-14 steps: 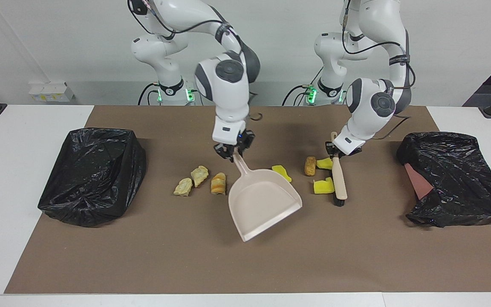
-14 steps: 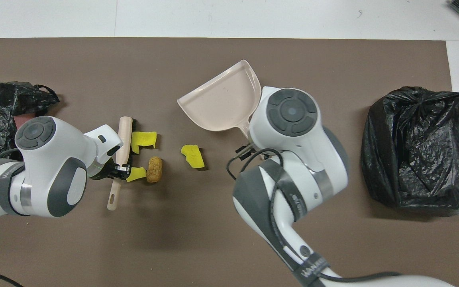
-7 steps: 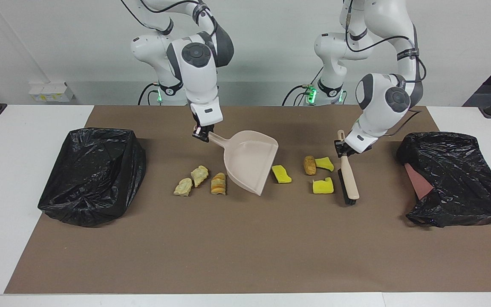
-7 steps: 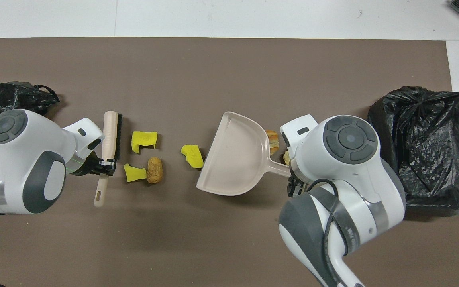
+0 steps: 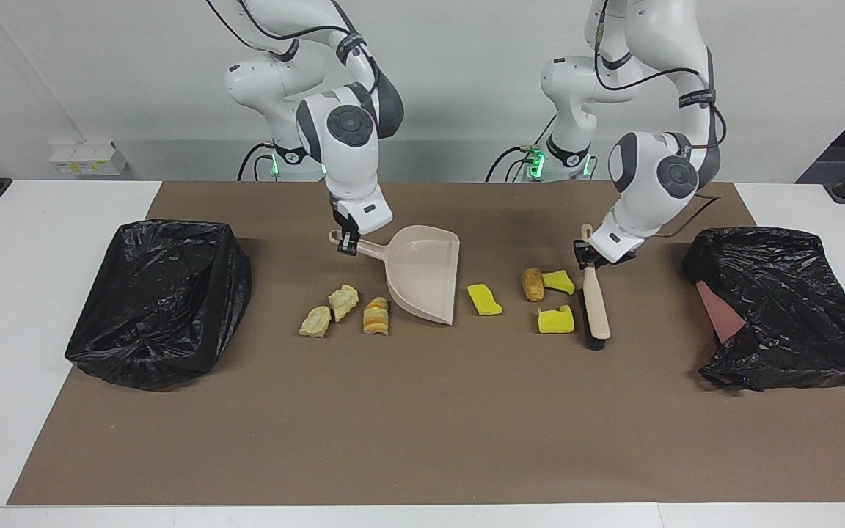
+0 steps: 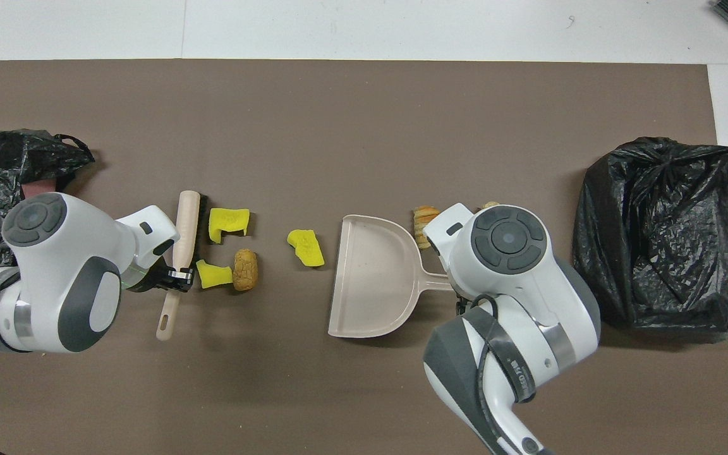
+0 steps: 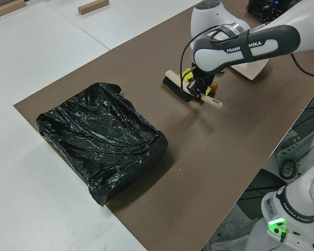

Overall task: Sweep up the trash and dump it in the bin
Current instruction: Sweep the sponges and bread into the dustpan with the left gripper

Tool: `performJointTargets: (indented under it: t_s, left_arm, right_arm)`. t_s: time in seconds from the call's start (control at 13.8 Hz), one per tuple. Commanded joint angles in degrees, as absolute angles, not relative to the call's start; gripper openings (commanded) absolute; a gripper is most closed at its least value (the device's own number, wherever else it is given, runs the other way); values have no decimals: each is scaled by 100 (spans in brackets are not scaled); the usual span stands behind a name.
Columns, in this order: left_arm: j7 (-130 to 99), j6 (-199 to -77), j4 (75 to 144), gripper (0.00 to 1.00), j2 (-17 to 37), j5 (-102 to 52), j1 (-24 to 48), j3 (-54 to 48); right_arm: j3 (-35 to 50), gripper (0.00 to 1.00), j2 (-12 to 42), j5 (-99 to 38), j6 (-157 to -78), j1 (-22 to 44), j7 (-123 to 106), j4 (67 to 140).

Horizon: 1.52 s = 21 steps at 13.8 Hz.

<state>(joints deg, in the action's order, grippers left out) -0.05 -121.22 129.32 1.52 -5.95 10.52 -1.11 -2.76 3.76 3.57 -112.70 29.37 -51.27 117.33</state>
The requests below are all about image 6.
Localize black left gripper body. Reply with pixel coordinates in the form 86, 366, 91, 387
140, 256, 178, 293

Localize wedge yellow sponge piece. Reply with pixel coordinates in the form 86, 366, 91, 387
195, 259, 234, 290

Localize beige hand brush black bristles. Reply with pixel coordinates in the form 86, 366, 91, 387
155, 190, 210, 342

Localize brown toy bread roll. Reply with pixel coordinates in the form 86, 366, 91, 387
233, 248, 258, 292

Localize notched yellow sponge piece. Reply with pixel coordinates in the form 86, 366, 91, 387
208, 207, 251, 245

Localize orange striped toy croissant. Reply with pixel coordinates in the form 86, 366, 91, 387
413, 205, 442, 249

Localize beige plastic dustpan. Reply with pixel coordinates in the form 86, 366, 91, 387
328, 215, 459, 339

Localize embossed yellow sponge piece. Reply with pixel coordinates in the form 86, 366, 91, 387
287, 229, 325, 267

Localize brown table mat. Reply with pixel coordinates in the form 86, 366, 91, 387
0, 59, 728, 455

